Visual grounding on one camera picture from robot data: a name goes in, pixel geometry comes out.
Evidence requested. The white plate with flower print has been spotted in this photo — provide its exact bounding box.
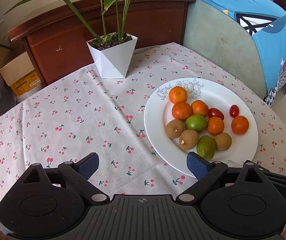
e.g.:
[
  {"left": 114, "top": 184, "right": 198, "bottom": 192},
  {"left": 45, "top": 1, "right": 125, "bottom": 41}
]
[{"left": 143, "top": 77, "right": 259, "bottom": 180}]

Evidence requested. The grey sofa with blue cloth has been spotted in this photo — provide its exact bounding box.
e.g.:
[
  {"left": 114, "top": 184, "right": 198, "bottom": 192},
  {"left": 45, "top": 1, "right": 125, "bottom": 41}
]
[{"left": 149, "top": 0, "right": 286, "bottom": 93}]

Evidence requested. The cherry print tablecloth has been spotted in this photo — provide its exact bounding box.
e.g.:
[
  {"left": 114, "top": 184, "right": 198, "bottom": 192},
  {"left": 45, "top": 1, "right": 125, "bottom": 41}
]
[{"left": 0, "top": 42, "right": 286, "bottom": 200}]

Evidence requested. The white faceted plant pot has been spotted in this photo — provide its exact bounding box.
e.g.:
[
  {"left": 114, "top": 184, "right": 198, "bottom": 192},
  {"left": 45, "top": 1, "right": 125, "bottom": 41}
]
[{"left": 87, "top": 32, "right": 138, "bottom": 79}]

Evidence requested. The orange tangerine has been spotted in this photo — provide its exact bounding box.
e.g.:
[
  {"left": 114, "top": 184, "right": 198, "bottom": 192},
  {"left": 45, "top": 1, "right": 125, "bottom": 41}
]
[
  {"left": 206, "top": 116, "right": 225, "bottom": 136},
  {"left": 191, "top": 100, "right": 209, "bottom": 117},
  {"left": 171, "top": 102, "right": 192, "bottom": 121},
  {"left": 168, "top": 86, "right": 188, "bottom": 105},
  {"left": 231, "top": 115, "right": 250, "bottom": 135}
]

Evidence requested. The brown kiwi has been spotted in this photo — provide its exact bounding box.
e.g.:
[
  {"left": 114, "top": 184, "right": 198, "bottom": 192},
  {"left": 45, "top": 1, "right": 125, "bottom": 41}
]
[
  {"left": 165, "top": 119, "right": 186, "bottom": 139},
  {"left": 178, "top": 129, "right": 199, "bottom": 150},
  {"left": 214, "top": 132, "right": 232, "bottom": 152}
]

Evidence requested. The brown wooden cabinet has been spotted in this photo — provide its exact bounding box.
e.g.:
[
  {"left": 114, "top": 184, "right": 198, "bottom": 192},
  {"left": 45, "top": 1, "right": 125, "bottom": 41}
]
[{"left": 7, "top": 0, "right": 197, "bottom": 85}]

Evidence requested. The grey-green sofa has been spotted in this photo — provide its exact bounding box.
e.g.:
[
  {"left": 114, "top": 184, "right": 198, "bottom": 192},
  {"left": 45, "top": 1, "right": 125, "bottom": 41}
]
[{"left": 183, "top": 0, "right": 271, "bottom": 98}]

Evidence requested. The green lime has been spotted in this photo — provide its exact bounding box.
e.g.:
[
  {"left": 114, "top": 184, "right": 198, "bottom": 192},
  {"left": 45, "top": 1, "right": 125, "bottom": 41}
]
[
  {"left": 196, "top": 135, "right": 216, "bottom": 160},
  {"left": 185, "top": 114, "right": 207, "bottom": 132}
]

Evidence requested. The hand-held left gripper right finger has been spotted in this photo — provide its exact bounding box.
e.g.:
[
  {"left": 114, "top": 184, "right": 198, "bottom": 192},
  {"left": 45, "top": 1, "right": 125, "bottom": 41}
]
[{"left": 175, "top": 152, "right": 268, "bottom": 204}]

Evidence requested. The cardboard box with yellow label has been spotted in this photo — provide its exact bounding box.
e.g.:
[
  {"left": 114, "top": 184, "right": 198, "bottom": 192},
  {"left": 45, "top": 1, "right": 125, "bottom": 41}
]
[{"left": 0, "top": 51, "right": 43, "bottom": 97}]

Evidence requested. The red cherry tomato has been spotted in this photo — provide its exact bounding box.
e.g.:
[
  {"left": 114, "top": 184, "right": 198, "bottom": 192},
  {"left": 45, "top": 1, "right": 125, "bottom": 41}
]
[
  {"left": 208, "top": 108, "right": 225, "bottom": 120},
  {"left": 229, "top": 105, "right": 240, "bottom": 118}
]

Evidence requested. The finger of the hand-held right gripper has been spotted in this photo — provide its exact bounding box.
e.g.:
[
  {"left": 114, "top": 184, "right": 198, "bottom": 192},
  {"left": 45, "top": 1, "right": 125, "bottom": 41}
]
[{"left": 256, "top": 164, "right": 286, "bottom": 193}]

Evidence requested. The houndstooth blanket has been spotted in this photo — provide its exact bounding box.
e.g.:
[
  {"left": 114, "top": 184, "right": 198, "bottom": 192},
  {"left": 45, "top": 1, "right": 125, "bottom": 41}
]
[{"left": 263, "top": 40, "right": 286, "bottom": 105}]

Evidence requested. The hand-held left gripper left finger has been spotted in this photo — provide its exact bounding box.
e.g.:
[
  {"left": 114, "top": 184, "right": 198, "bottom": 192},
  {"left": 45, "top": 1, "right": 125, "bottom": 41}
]
[{"left": 20, "top": 152, "right": 111, "bottom": 204}]

